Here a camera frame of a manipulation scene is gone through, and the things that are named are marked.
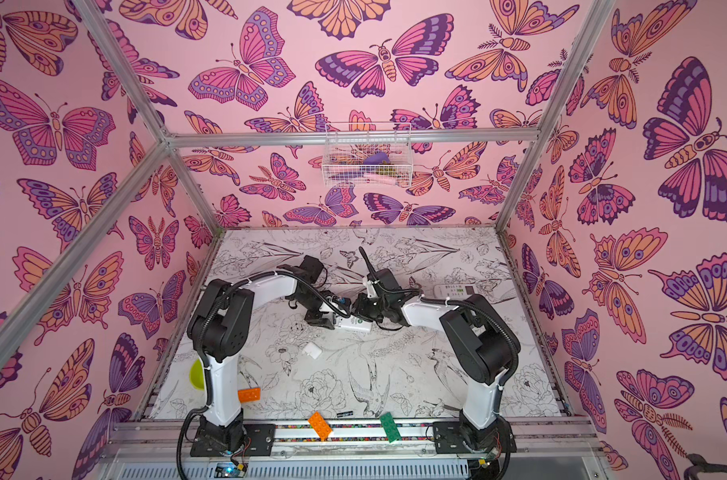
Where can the aluminium front rail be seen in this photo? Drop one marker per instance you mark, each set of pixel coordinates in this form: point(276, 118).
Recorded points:
point(351, 439)

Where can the white remote control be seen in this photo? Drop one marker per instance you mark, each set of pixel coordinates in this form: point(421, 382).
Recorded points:
point(353, 324)
point(454, 291)

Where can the orange lego brick on rail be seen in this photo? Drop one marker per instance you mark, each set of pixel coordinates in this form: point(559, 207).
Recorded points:
point(321, 427)

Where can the white battery cover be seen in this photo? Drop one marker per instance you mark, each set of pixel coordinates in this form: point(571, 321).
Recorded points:
point(312, 350)

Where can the white slotted cable duct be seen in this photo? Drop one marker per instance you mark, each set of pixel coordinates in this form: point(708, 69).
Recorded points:
point(355, 469)

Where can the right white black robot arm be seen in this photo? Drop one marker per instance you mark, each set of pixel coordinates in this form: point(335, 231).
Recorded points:
point(485, 347)

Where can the orange lego brick left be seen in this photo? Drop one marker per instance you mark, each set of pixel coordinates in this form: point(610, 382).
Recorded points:
point(250, 395)

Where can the green lego brick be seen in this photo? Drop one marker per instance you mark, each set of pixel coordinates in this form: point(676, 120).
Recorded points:
point(390, 427)

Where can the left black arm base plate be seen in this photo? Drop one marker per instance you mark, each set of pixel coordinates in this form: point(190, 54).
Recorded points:
point(255, 439)

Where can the small green circuit board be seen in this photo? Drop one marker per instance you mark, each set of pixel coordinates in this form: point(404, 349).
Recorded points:
point(230, 470)

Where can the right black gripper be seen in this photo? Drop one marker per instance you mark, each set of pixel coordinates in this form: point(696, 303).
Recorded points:
point(376, 285)

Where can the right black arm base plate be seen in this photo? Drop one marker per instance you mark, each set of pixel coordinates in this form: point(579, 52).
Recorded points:
point(460, 436)

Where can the white wire basket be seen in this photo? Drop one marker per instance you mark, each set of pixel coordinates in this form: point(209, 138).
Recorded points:
point(368, 155)

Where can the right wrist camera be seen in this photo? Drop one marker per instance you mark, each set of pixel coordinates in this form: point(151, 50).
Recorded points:
point(370, 289)

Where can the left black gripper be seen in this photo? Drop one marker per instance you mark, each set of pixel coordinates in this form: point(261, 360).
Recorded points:
point(320, 320)

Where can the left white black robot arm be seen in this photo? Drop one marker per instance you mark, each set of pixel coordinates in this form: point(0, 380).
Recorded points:
point(220, 329)

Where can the lime green bowl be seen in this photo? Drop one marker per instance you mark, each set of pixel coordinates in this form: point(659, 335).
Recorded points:
point(197, 375)

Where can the purple object in basket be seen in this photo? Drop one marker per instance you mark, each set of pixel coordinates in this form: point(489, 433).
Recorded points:
point(377, 159)

